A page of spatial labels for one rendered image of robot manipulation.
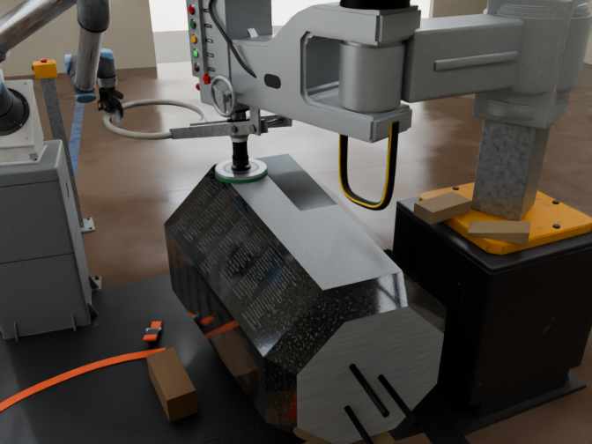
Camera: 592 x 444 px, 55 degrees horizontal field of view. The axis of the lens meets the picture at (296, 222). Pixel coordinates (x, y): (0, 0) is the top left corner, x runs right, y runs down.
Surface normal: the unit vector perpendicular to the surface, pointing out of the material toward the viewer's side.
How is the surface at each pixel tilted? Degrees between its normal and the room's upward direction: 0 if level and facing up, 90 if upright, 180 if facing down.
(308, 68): 90
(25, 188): 90
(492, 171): 90
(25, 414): 0
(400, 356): 90
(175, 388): 0
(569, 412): 0
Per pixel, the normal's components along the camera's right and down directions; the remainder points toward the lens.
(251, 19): 0.69, 0.32
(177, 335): 0.00, -0.89
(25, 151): 0.21, 0.45
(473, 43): 0.44, 0.41
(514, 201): -0.59, 0.37
